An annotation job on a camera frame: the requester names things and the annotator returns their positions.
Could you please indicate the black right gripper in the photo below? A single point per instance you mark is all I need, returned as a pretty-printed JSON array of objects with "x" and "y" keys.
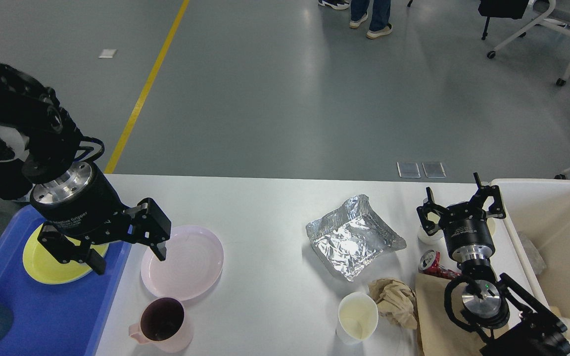
[{"x": 465, "y": 227}]

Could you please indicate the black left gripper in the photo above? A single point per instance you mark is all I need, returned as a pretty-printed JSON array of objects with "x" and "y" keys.
[{"x": 82, "y": 205}]

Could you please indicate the pink plate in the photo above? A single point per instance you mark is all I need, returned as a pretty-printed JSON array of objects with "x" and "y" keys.
[{"x": 194, "y": 262}]

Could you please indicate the pink mug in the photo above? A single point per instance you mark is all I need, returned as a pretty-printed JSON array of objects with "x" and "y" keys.
[{"x": 164, "y": 324}]

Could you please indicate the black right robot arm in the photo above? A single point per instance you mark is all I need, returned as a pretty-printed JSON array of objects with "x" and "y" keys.
[{"x": 508, "y": 319}]

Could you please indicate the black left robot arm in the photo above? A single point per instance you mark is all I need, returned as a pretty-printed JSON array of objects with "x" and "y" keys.
[{"x": 35, "y": 128}]

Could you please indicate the small white cup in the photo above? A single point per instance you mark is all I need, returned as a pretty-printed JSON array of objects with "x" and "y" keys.
[{"x": 424, "y": 237}]

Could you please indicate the crushed red soda can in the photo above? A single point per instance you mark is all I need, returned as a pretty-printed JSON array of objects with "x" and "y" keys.
[{"x": 429, "y": 264}]

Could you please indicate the floor socket plate right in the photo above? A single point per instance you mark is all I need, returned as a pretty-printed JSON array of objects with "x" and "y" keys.
[{"x": 434, "y": 170}]

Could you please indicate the floor socket plate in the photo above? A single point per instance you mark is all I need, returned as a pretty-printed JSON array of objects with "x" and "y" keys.
[
  {"x": 408, "y": 170},
  {"x": 434, "y": 170}
]

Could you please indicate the yellow plate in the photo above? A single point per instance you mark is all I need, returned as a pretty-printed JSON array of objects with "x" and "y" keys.
[{"x": 41, "y": 266}]

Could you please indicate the floor socket plate left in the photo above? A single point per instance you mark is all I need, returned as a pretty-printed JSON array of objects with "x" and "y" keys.
[{"x": 408, "y": 170}]

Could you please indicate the grey trash in bin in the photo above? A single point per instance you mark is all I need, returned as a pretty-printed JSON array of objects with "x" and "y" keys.
[{"x": 536, "y": 261}]

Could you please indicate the cream plastic bin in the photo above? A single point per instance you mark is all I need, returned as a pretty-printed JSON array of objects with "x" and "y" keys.
[{"x": 540, "y": 208}]

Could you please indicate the blue plastic tray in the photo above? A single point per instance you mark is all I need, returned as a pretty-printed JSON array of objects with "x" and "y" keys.
[{"x": 53, "y": 320}]

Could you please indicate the crumpled brown paper ball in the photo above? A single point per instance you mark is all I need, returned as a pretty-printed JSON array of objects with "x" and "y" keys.
[{"x": 395, "y": 301}]

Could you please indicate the crumpled aluminium foil tray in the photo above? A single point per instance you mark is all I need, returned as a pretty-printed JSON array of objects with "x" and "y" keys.
[{"x": 349, "y": 238}]

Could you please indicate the brown paper bag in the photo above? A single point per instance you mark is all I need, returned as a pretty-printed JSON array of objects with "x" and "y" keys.
[{"x": 439, "y": 336}]

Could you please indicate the white paper cup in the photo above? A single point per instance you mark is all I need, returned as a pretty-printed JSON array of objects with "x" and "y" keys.
[{"x": 357, "y": 318}]

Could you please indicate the white roll in bin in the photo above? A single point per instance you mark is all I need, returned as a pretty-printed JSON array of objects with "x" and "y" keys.
[{"x": 564, "y": 320}]

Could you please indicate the person in blue jeans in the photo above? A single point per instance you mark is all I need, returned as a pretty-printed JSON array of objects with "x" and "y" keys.
[{"x": 362, "y": 10}]

